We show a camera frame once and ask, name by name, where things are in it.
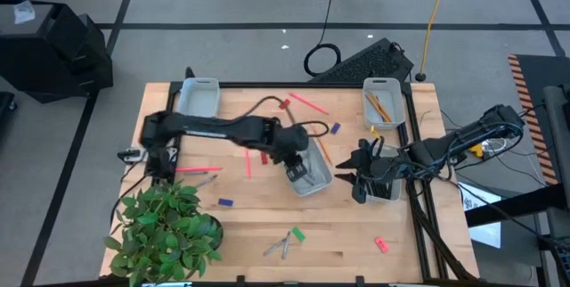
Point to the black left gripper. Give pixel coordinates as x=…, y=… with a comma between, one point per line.
x=294, y=142

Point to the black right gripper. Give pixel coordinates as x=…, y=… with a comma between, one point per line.
x=383, y=166

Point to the grey plastic bin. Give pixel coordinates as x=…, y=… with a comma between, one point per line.
x=199, y=100
x=392, y=150
x=397, y=100
x=317, y=169

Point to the red eraser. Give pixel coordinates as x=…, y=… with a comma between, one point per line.
x=263, y=158
x=285, y=104

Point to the grey crayon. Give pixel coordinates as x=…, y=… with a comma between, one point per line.
x=314, y=179
x=274, y=247
x=286, y=245
x=307, y=183
x=196, y=173
x=206, y=180

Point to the purple eraser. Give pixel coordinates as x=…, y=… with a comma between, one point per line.
x=225, y=202
x=335, y=128

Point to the long pink crayon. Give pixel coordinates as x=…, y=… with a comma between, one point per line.
x=198, y=169
x=308, y=103
x=247, y=164

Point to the orange pencil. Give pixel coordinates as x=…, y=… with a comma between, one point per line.
x=378, y=109
x=328, y=157
x=383, y=106

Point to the pink eraser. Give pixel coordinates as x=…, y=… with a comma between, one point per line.
x=381, y=244

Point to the green eraser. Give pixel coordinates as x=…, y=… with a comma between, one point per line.
x=298, y=234

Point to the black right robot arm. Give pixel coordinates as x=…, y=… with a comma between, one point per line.
x=467, y=137

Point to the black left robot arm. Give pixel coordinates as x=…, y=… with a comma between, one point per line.
x=214, y=128

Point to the yellow tag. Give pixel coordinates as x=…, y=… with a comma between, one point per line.
x=375, y=132

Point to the black perforated panel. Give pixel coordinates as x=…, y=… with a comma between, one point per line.
x=365, y=62

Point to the black edge clamp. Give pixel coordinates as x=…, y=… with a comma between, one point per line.
x=241, y=279
x=360, y=280

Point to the black plant pot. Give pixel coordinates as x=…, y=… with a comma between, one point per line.
x=218, y=233

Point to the yellow plug connector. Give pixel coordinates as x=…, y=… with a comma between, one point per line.
x=477, y=149

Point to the white floor sheet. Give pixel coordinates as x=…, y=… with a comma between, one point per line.
x=476, y=198

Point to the green leafy plant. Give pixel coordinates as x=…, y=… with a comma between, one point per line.
x=160, y=229

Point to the black support beam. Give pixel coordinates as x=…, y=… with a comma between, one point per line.
x=512, y=207

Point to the black hazard striped mat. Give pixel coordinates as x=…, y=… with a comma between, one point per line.
x=534, y=73

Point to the grey furniture piece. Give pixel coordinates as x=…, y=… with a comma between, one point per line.
x=556, y=135

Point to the large black storage case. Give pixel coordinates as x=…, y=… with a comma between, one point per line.
x=44, y=51

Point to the white crumpled paper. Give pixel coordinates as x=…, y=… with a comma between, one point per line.
x=24, y=12

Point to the black aluminium table frame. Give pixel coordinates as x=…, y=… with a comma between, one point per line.
x=338, y=85

